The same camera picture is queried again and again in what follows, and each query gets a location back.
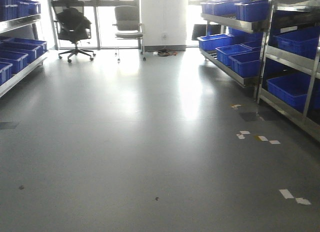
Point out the grey office chair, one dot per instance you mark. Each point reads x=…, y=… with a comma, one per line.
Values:
x=128, y=25

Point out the steel rack right side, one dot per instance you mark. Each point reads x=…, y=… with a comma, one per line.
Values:
x=274, y=47

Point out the steel rack left side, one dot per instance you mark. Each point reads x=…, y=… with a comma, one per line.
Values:
x=19, y=56

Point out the steel rack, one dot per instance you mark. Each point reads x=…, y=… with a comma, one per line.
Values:
x=274, y=47
x=19, y=56

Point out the black office chair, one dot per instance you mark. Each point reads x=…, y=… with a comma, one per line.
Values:
x=74, y=26

